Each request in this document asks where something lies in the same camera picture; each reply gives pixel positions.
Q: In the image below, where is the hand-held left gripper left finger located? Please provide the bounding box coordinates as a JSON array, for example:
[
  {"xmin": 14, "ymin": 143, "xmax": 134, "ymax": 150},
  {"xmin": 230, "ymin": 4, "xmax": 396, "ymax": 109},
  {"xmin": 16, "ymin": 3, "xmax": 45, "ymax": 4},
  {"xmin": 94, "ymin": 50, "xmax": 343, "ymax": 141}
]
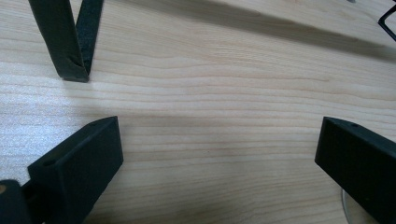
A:
[{"xmin": 27, "ymin": 116, "xmax": 124, "ymax": 224}]

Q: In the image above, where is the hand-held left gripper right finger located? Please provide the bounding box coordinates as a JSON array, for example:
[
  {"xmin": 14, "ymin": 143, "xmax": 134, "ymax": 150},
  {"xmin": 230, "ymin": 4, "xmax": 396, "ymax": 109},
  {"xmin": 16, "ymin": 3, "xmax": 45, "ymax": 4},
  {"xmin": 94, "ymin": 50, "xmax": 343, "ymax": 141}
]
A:
[{"xmin": 314, "ymin": 116, "xmax": 396, "ymax": 224}]

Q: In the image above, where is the grey round rim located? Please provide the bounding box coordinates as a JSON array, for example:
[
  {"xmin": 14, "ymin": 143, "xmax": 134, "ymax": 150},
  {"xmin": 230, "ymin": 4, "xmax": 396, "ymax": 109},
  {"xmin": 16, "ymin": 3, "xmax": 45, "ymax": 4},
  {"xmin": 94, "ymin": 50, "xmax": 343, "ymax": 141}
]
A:
[{"xmin": 341, "ymin": 188, "xmax": 355, "ymax": 224}]

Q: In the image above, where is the black angled stand leg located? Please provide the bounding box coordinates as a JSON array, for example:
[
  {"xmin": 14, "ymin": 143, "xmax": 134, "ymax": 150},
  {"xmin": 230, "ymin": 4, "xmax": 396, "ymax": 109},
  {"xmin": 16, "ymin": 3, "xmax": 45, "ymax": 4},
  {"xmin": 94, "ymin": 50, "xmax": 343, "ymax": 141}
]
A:
[{"xmin": 27, "ymin": 0, "xmax": 105, "ymax": 83}]

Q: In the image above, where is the black cable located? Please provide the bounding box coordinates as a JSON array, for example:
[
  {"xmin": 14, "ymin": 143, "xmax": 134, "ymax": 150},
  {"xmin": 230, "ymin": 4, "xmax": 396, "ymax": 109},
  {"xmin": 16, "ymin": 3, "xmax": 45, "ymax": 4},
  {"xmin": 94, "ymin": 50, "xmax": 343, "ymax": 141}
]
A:
[{"xmin": 377, "ymin": 4, "xmax": 396, "ymax": 43}]

